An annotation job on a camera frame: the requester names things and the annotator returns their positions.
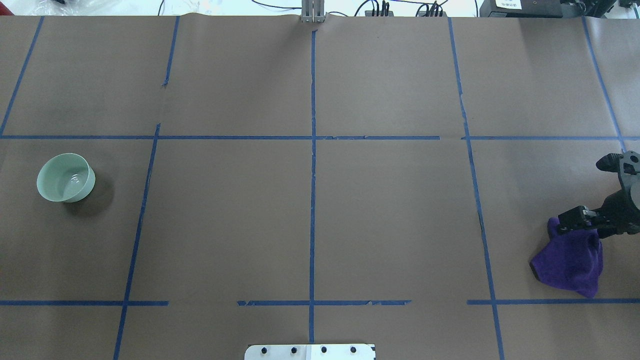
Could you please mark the pale green ceramic bowl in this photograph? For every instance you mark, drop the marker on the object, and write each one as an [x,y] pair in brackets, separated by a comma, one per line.
[66,178]

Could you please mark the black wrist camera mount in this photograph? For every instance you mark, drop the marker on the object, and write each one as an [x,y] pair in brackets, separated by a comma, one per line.
[625,165]

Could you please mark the black box on desk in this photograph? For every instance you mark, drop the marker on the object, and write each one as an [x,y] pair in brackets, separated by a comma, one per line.
[550,9]

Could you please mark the purple crumpled cloth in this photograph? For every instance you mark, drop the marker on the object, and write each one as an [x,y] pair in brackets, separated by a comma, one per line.
[571,261]

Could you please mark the grey aluminium frame post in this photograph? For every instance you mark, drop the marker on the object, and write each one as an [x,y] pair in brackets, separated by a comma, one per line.
[313,11]

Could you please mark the white camera stand base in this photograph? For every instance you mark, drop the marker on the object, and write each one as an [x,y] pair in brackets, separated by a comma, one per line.
[327,351]

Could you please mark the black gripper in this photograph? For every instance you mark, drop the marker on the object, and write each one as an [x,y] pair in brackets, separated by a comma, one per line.
[621,206]

